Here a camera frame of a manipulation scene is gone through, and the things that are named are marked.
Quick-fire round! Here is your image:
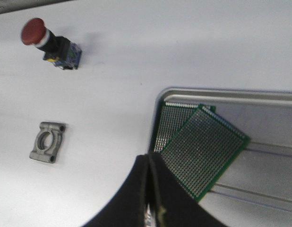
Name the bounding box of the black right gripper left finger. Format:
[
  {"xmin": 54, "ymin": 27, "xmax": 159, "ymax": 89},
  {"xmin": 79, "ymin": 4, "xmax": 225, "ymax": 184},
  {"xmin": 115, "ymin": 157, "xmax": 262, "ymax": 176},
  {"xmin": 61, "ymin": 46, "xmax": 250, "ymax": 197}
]
[{"xmin": 84, "ymin": 155, "xmax": 149, "ymax": 227}]

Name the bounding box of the red emergency stop button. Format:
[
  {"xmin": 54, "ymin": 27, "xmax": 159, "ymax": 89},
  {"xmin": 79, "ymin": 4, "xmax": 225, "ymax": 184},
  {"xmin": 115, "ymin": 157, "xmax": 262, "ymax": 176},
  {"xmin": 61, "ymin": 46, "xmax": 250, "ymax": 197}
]
[{"xmin": 20, "ymin": 17, "xmax": 82, "ymax": 70}]

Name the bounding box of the silver metal tray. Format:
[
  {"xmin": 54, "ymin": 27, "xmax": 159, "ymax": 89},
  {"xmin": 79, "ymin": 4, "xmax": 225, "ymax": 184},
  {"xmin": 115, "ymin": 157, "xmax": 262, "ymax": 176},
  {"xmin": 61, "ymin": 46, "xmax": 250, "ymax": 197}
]
[{"xmin": 150, "ymin": 87, "xmax": 292, "ymax": 227}]

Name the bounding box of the green circuit board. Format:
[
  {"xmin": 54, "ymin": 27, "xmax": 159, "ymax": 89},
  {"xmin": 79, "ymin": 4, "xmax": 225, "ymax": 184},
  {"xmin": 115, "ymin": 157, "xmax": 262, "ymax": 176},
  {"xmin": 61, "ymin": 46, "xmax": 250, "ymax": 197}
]
[
  {"xmin": 153, "ymin": 101, "xmax": 216, "ymax": 154},
  {"xmin": 159, "ymin": 104, "xmax": 250, "ymax": 201}
]

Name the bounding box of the grey metal clamp block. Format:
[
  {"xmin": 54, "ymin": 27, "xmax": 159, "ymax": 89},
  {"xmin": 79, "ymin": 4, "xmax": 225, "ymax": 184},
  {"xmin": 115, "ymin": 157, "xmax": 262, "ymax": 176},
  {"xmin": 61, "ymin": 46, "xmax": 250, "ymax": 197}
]
[{"xmin": 29, "ymin": 122, "xmax": 66, "ymax": 164}]

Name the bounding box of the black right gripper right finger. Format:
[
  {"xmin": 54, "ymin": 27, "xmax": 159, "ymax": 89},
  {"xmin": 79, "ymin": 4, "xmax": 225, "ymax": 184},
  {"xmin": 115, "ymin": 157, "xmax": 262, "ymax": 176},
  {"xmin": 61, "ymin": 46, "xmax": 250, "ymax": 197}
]
[{"xmin": 149, "ymin": 152, "xmax": 226, "ymax": 227}]

